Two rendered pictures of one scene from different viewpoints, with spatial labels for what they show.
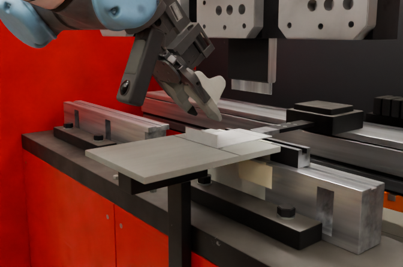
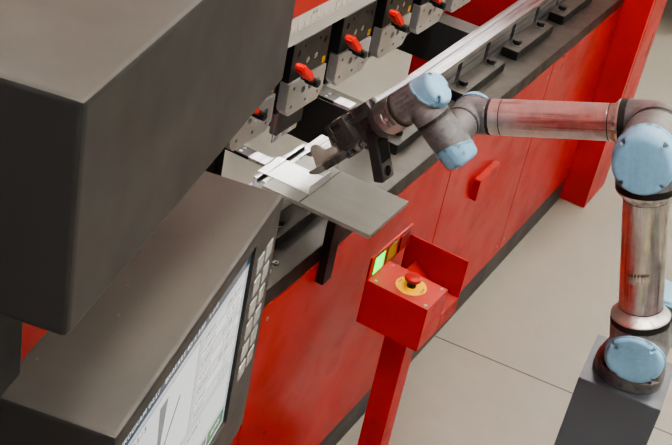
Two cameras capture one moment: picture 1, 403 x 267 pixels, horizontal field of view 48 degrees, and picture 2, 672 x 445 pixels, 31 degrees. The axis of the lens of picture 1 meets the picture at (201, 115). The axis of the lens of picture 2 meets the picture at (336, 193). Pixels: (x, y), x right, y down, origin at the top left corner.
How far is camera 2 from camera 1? 2.88 m
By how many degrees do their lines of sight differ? 107
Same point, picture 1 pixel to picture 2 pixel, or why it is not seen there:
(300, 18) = (344, 70)
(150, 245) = (295, 294)
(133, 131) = not seen: hidden behind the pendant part
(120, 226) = (267, 319)
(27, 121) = not seen: hidden behind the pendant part
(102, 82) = not seen: outside the picture
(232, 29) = (309, 97)
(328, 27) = (354, 68)
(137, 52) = (384, 145)
